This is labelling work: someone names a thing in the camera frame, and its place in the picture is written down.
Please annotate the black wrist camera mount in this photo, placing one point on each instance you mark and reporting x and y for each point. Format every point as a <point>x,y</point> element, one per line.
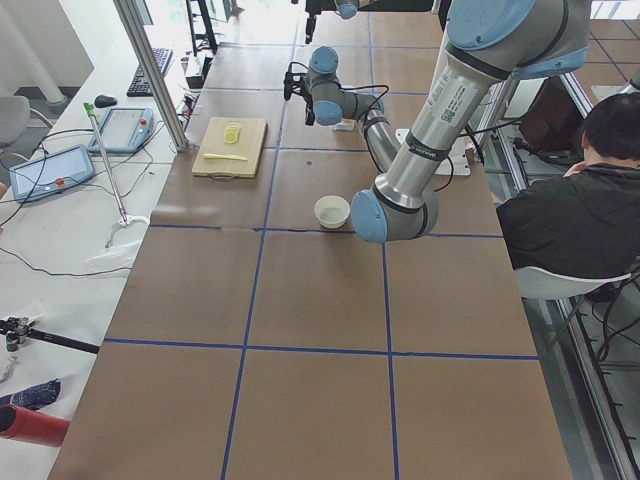
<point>294,82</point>

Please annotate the person in black jacket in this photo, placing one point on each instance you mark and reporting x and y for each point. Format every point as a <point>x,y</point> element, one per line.
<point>584,223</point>

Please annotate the wooden cutting board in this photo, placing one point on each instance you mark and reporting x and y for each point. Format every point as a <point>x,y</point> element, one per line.
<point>250,144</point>

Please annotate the white round bowl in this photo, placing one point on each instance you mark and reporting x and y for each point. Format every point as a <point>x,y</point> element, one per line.
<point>331,211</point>

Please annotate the black tripod stand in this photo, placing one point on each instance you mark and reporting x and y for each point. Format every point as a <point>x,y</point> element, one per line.
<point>17,330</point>

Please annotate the red cylinder bottle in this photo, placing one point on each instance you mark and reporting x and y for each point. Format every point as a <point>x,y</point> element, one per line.
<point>24,425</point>

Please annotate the green tipped grabber stick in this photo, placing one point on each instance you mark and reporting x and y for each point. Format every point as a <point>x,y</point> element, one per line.
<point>125,219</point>

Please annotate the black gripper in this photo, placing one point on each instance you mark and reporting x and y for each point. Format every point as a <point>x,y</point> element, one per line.
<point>310,25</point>
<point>309,106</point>

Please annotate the aluminium frame post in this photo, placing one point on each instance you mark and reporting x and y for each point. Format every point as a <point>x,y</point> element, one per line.
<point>132,23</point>

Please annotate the yellow plastic knife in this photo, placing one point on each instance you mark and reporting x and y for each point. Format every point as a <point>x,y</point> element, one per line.
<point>230,157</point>

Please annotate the white chair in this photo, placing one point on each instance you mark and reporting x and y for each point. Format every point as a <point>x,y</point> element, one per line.
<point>537,283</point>

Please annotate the clear plastic egg box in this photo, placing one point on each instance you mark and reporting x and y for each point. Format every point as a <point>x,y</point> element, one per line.
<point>344,126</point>

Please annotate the blue teach pendant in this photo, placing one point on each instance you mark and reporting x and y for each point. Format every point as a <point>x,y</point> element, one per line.
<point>37,179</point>
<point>125,130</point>

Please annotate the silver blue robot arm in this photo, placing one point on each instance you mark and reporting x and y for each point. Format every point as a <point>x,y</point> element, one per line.
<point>485,43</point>

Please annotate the black computer mouse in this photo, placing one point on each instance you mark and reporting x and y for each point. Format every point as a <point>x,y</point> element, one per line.
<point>104,101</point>

